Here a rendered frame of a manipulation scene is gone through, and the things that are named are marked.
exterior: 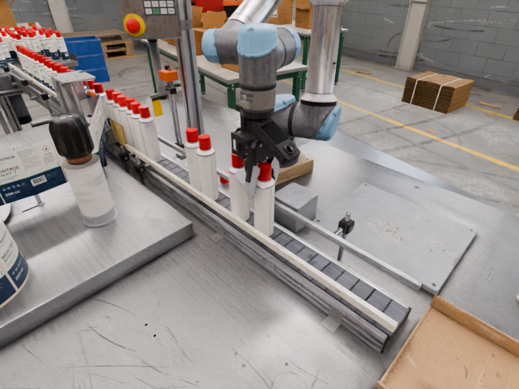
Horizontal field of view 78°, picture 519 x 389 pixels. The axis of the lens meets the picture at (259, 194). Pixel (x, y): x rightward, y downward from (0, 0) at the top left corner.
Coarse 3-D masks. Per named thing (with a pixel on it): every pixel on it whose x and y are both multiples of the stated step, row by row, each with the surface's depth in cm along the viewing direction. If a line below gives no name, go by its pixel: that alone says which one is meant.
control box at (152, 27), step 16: (128, 0) 89; (176, 0) 91; (128, 16) 91; (144, 16) 92; (160, 16) 92; (176, 16) 93; (128, 32) 93; (144, 32) 94; (160, 32) 95; (176, 32) 95
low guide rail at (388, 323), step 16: (128, 144) 121; (144, 160) 113; (176, 176) 102; (192, 192) 96; (224, 208) 88; (240, 224) 84; (272, 240) 78; (288, 256) 74; (320, 272) 69; (336, 288) 66; (352, 304) 65; (368, 304) 63; (384, 320) 60
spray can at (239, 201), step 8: (232, 160) 79; (240, 160) 78; (232, 168) 80; (240, 168) 80; (232, 176) 80; (232, 184) 82; (240, 184) 81; (232, 192) 83; (240, 192) 83; (232, 200) 85; (240, 200) 84; (248, 200) 86; (232, 208) 87; (240, 208) 86; (248, 208) 87; (240, 216) 87; (248, 216) 89
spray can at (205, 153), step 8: (200, 136) 87; (208, 136) 87; (200, 144) 87; (208, 144) 87; (200, 152) 88; (208, 152) 88; (200, 160) 89; (208, 160) 88; (200, 168) 90; (208, 168) 90; (200, 176) 92; (208, 176) 91; (216, 176) 93; (208, 184) 93; (216, 184) 95; (208, 192) 94; (216, 192) 96; (216, 200) 97
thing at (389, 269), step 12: (168, 144) 112; (216, 168) 97; (228, 180) 94; (276, 204) 82; (300, 216) 78; (312, 228) 76; (324, 228) 74; (336, 240) 72; (360, 252) 68; (372, 264) 67; (384, 264) 65; (396, 276) 64; (408, 276) 62
